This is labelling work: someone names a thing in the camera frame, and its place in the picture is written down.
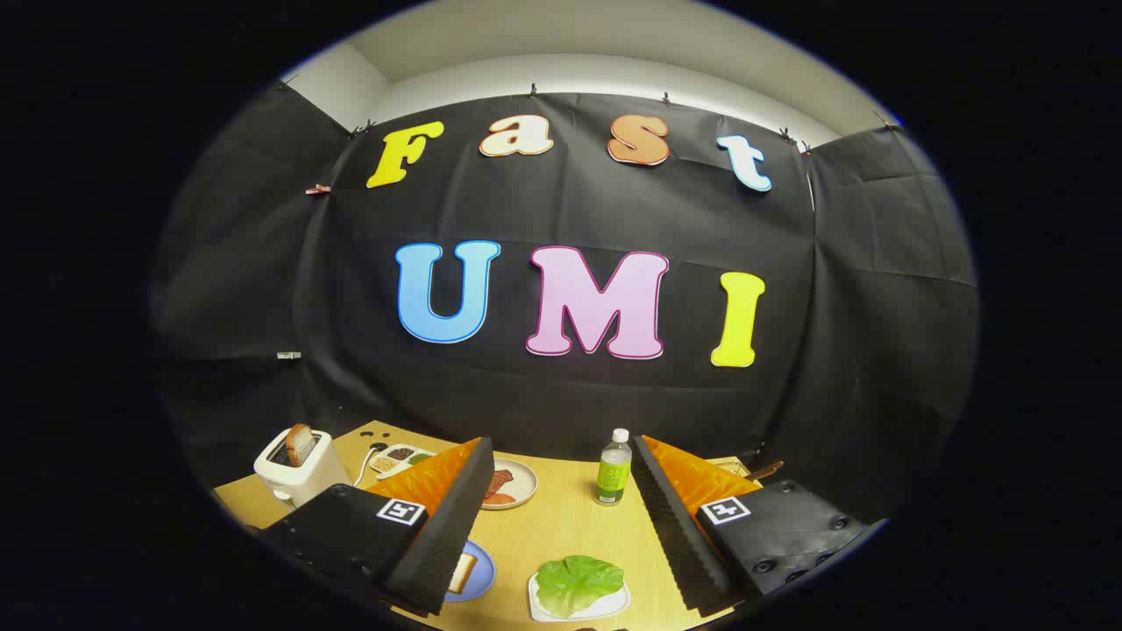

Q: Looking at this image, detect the white toaster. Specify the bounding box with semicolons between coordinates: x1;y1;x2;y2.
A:
253;427;352;509

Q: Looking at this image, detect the metal wire rack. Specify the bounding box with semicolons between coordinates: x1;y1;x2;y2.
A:
712;454;785;483

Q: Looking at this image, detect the thick brown-crust bread slice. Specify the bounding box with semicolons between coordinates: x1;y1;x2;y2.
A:
285;424;318;467

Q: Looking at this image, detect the white leaf-shaped plate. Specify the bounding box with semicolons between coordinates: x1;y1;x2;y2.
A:
528;570;631;623

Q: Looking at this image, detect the white toaster cable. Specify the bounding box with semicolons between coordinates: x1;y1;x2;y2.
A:
352;443;387;488

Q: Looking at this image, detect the green label plastic bottle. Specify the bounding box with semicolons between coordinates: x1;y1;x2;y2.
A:
594;428;633;507

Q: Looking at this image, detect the white divided seed dish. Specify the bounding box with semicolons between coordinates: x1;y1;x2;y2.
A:
368;444;437;480

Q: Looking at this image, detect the cream round plate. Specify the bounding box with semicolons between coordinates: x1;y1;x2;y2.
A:
480;457;538;511

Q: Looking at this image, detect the black backdrop cloth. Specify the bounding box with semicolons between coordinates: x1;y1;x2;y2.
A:
149;79;980;535

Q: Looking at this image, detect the blue round plate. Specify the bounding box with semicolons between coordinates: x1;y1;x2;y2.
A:
443;539;497;603

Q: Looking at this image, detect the green lettuce leaf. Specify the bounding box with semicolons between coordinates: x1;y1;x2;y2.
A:
535;555;625;619

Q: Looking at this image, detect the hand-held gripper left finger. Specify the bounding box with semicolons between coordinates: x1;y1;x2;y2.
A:
259;436;496;617

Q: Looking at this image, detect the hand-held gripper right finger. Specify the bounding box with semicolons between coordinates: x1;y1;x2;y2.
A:
629;434;886;614

